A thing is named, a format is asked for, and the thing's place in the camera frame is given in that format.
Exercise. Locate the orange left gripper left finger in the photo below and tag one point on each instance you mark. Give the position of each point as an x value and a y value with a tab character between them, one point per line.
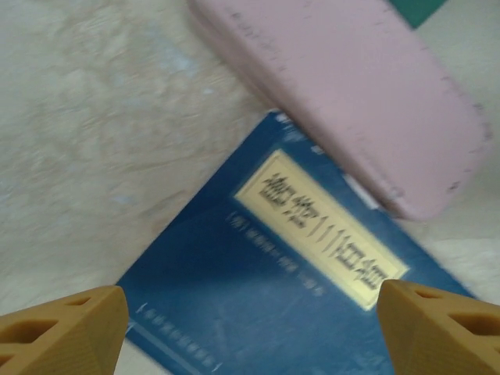
58	336

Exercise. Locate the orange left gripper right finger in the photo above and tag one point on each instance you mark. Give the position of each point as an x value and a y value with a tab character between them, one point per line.
437	336

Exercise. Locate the blue book wide cream label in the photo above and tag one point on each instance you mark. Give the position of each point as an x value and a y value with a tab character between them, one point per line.
242	281

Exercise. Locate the pink pencil case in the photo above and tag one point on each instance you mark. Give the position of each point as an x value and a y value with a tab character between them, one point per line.
351	97

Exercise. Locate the green pencil case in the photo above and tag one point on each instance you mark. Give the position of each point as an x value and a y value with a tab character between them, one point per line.
422	9

